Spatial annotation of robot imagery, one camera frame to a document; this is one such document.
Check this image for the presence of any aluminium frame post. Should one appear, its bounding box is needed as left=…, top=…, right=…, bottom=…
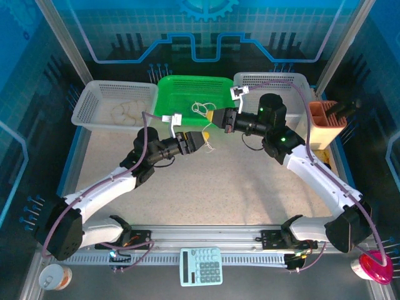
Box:
left=34, top=0, right=94, bottom=86
left=315, top=0, right=376, bottom=91

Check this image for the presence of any green perforated plastic basket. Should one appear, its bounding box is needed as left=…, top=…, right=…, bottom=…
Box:
left=155, top=74, right=236, bottom=126

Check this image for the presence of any white perforated plastic basket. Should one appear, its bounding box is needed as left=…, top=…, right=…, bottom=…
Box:
left=233, top=72, right=311, bottom=124
left=71, top=80, right=159, bottom=132

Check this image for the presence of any cup with pink lid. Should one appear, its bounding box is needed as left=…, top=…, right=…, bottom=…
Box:
left=350, top=249, right=394, bottom=285

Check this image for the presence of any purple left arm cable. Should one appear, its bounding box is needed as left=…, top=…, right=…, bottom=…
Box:
left=42, top=111, right=176, bottom=273

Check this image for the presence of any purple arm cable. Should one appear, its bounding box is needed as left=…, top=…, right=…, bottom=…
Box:
left=42, top=111, right=176, bottom=273
left=248, top=79, right=393, bottom=273

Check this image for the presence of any black tool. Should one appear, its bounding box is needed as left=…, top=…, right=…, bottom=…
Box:
left=326, top=99, right=362, bottom=120

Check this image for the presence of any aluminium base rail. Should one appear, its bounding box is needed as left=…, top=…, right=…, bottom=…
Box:
left=57, top=224, right=344, bottom=266

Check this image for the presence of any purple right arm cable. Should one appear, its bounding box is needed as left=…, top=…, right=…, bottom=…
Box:
left=248, top=79, right=393, bottom=273

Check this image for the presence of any light blue calculator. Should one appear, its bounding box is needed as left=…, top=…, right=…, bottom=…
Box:
left=179, top=247, right=224, bottom=287

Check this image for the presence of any beige holder with brown rim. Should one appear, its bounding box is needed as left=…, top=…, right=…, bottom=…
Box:
left=307, top=100, right=348, bottom=151

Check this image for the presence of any yellow patterned packet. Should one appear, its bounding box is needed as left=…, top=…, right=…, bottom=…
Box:
left=312, top=149, right=334, bottom=171

